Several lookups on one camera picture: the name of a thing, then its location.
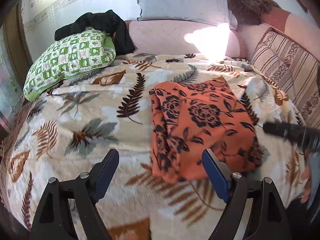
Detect orange black floral garment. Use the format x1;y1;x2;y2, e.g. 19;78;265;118
149;77;263;184

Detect person's right hand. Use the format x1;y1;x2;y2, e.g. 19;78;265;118
300;165;311;204

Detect leaf pattern fleece blanket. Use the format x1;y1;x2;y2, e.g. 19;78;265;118
1;54;305;239

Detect striped floral pillow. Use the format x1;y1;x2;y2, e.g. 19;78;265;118
251;31;319;128

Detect green white patterned pillow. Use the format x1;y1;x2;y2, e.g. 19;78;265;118
23;27;116;101

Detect pink bolster cushion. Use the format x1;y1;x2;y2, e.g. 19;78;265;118
125;20;247;58

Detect wooden stained glass door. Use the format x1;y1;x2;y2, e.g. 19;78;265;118
1;1;33;140

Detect brown fuzzy cushion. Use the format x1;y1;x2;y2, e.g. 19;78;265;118
227;0;280;25

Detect black garment on pillow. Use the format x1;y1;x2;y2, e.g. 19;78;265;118
54;10;136;55

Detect grey pillow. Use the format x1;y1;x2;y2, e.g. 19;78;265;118
137;0;238;30

